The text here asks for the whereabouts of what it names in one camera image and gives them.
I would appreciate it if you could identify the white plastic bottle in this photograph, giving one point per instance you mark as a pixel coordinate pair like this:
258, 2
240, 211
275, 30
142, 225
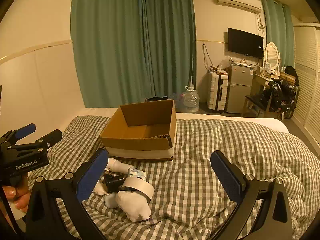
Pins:
118, 165

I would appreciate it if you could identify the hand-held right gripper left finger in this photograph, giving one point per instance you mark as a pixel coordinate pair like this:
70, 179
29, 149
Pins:
91, 177

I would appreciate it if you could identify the silver small fridge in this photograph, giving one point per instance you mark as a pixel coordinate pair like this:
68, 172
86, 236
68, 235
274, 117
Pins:
238, 90

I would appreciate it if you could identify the person's left hand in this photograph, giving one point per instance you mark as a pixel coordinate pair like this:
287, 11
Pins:
17, 197

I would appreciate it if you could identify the wooden dressing table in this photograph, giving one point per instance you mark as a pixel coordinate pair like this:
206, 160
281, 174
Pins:
260, 80

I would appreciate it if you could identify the pale blue tissue pack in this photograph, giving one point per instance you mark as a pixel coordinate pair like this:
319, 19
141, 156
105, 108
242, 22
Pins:
136, 173

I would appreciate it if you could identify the clear plastic bag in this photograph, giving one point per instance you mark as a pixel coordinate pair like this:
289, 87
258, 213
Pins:
225, 64

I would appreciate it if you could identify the white louvred wardrobe doors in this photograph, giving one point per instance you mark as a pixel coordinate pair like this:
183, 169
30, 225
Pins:
307, 80

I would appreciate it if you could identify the black plastic bags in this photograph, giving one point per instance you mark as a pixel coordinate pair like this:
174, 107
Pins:
282, 92

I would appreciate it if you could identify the black bag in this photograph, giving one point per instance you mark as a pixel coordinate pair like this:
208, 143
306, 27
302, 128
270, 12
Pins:
292, 73

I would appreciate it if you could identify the white oval mirror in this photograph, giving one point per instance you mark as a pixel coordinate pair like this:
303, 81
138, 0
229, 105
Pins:
272, 55

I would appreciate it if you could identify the white air conditioner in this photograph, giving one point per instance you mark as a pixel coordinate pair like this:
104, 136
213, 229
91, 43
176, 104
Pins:
237, 1

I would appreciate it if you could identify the grey checkered blanket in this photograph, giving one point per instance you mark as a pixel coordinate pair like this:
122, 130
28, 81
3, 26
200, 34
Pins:
195, 180

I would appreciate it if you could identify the white pole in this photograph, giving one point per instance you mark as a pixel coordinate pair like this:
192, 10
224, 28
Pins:
191, 70

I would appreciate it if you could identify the white ribbed suitcase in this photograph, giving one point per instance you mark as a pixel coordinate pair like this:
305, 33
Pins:
215, 92

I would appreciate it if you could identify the large white sock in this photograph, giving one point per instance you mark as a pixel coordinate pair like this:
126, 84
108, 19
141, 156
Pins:
133, 206

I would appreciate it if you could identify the brown cardboard box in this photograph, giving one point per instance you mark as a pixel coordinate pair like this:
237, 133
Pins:
150, 140

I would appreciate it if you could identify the clear water jug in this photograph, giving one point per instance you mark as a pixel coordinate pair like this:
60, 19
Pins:
191, 101

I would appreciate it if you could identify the small white sock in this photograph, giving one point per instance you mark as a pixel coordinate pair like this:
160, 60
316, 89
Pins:
100, 189

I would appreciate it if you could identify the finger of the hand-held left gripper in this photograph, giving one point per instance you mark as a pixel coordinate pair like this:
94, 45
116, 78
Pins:
25, 130
48, 137

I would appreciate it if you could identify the black wall television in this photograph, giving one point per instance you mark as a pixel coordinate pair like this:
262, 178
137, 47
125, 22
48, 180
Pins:
245, 42

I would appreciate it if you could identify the white tape roll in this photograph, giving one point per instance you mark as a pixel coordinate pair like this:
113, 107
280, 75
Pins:
140, 188

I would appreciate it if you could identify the black small case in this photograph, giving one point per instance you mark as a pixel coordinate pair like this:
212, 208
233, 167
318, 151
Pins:
113, 181

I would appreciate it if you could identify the green curtain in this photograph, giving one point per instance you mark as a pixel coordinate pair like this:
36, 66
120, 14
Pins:
105, 42
277, 30
170, 42

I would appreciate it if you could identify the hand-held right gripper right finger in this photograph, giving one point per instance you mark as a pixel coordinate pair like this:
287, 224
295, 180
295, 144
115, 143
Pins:
225, 177

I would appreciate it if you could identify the wooden chair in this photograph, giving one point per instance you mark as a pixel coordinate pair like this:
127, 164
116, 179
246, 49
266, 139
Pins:
255, 103

